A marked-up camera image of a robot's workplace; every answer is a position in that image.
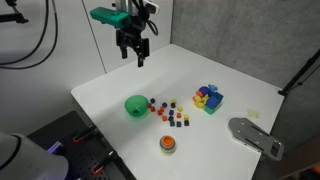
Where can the grey metal mounting plate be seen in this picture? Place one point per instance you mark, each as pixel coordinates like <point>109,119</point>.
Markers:
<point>255,136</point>

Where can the purple toy ball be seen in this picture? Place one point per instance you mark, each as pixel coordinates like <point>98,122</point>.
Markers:
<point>203,90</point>

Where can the black orange clamp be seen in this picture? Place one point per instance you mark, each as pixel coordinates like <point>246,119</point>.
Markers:
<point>83,134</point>
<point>103,163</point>

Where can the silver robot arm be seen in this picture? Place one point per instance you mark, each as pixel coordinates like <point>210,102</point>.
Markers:
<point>128,6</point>

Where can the green plastic bowl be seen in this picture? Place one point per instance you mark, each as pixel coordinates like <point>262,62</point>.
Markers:
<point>133,101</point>

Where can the yellow toy piece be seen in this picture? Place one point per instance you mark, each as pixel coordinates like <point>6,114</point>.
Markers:
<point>200,101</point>

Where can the pale yellow sticker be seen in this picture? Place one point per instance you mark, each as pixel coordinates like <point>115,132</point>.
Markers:
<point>253,113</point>

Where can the green toy base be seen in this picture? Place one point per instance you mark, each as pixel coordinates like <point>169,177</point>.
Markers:
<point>210,110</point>

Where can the light blue toy piece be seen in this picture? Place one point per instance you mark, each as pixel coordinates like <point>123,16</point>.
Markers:
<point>212,87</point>

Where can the orange wooden block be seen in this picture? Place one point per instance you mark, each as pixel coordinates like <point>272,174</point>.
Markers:
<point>162,109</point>
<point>149,105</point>
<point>153,109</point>
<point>179,115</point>
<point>164,118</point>
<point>160,113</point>

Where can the white grey robot base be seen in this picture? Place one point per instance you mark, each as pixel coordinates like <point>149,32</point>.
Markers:
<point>26,160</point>

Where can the dark purple wooden block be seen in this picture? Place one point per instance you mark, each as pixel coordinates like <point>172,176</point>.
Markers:
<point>173,105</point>
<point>186,123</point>
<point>170,118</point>

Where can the black perforated base board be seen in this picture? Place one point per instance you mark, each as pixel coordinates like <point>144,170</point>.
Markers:
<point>76,156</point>

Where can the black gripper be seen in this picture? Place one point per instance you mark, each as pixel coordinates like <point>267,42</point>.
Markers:
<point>130,36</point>

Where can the orange toy piece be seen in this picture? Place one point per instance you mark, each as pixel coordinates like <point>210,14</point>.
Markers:
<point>199,94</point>

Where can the large blue toy cube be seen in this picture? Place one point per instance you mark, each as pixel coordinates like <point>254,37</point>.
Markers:
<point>216,99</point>

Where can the black wall bracket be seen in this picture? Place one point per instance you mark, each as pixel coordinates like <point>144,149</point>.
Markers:
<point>13,16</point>

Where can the blue wooden block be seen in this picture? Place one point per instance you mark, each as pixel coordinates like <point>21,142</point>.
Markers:
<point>152,100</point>
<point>171,112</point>
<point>164,104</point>

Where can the yellow wooden block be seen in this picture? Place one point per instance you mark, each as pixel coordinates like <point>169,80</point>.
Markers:
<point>173,101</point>
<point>180,109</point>
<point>186,117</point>

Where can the black tripod stand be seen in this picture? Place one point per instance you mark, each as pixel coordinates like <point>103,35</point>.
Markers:
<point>300,73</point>

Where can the dark teal wooden block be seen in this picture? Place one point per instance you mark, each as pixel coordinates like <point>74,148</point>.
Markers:
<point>172,123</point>
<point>179,124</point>

